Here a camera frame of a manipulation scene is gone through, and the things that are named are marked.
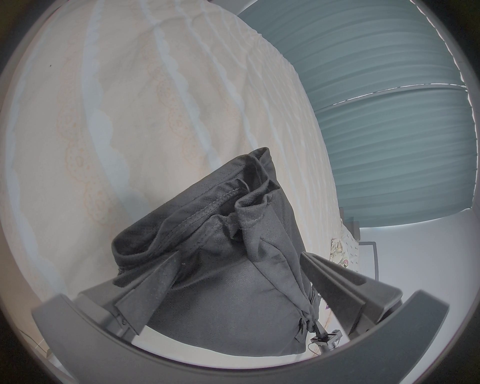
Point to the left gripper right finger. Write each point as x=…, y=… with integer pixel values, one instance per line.
x=345, y=300

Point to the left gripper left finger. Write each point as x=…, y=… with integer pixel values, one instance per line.
x=146, y=296

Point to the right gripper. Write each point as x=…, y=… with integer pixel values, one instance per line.
x=332, y=336

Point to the black T-shirt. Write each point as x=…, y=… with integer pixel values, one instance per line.
x=225, y=281

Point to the bed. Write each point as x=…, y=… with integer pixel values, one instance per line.
x=112, y=112

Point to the white printed garment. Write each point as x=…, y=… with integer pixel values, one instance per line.
x=337, y=251

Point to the white printed pillow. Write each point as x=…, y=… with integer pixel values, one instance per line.
x=352, y=243

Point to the grey bedside table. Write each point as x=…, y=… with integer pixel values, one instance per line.
x=348, y=221

